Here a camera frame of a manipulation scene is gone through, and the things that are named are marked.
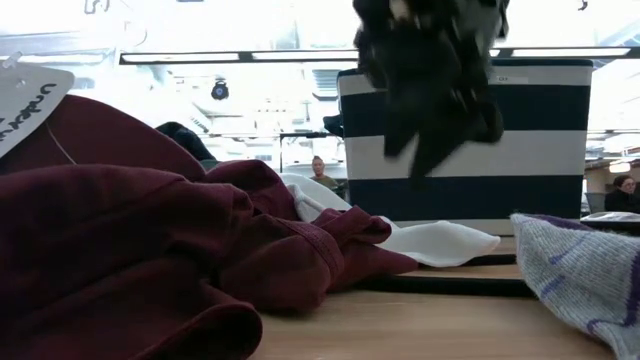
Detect large white cloth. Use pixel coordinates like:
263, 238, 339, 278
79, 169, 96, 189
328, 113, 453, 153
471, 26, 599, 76
278, 172, 502, 269

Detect black cloth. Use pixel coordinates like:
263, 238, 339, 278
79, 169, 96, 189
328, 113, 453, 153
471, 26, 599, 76
351, 0, 511, 184

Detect maroon cloth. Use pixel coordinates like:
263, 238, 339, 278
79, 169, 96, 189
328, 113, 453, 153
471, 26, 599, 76
0, 93, 420, 360

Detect person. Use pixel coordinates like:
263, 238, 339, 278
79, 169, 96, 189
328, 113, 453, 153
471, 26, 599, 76
309, 154, 341, 191
603, 173, 640, 215

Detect white basket label sticker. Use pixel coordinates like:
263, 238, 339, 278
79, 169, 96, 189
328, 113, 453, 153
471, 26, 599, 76
488, 74, 530, 85

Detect navy white striped fabric basket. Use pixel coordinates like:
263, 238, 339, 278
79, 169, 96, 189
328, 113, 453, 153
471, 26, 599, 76
336, 58, 595, 237

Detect grey sock with purple stripes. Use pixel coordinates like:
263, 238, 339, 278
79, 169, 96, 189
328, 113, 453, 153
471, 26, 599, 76
509, 212, 640, 360

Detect flat white board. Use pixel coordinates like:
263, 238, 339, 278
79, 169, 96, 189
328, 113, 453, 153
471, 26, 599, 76
579, 211, 640, 234

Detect white handwritten paper tag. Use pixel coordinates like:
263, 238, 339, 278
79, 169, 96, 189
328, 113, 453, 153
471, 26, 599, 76
0, 62, 76, 159

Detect black hanging camera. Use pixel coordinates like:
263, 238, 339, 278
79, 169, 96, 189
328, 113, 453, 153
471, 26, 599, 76
209, 78, 231, 102

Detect black cable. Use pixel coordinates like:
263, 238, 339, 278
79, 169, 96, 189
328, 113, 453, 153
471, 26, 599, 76
357, 253, 539, 300

